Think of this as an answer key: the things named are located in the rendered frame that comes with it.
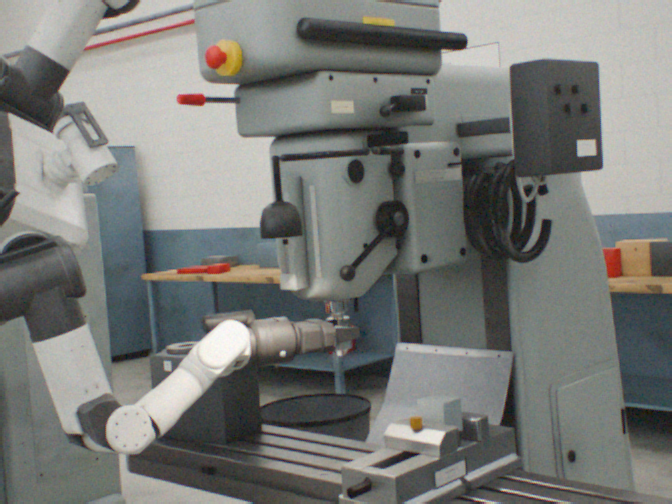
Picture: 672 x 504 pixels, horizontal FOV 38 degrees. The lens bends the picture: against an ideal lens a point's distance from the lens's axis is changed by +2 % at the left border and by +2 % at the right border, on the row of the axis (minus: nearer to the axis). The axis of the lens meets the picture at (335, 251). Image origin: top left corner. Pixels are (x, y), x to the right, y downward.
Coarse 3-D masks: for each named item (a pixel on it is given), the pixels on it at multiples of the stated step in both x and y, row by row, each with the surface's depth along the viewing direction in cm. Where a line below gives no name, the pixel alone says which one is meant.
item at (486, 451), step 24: (480, 432) 171; (504, 432) 177; (384, 456) 166; (408, 456) 169; (432, 456) 164; (456, 456) 167; (480, 456) 172; (504, 456) 177; (360, 480) 160; (384, 480) 156; (408, 480) 157; (432, 480) 162; (456, 480) 166; (480, 480) 169
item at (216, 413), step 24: (168, 360) 216; (216, 384) 208; (240, 384) 211; (192, 408) 213; (216, 408) 208; (240, 408) 211; (168, 432) 218; (192, 432) 213; (216, 432) 209; (240, 432) 211
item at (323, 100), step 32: (256, 96) 179; (288, 96) 173; (320, 96) 168; (352, 96) 173; (384, 96) 180; (256, 128) 180; (288, 128) 174; (320, 128) 171; (352, 128) 179; (384, 128) 186
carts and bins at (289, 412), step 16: (288, 400) 410; (304, 400) 412; (320, 400) 412; (336, 400) 410; (352, 400) 406; (368, 400) 395; (272, 416) 404; (288, 416) 409; (304, 416) 412; (320, 416) 412; (336, 416) 410; (352, 416) 372; (368, 416) 385; (320, 432) 367; (336, 432) 369; (352, 432) 373; (368, 432) 385
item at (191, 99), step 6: (180, 96) 172; (186, 96) 172; (192, 96) 173; (198, 96) 174; (204, 96) 175; (180, 102) 172; (186, 102) 172; (192, 102) 173; (198, 102) 174; (204, 102) 175; (210, 102) 177; (216, 102) 178; (222, 102) 179; (228, 102) 180; (234, 102) 181; (240, 102) 182
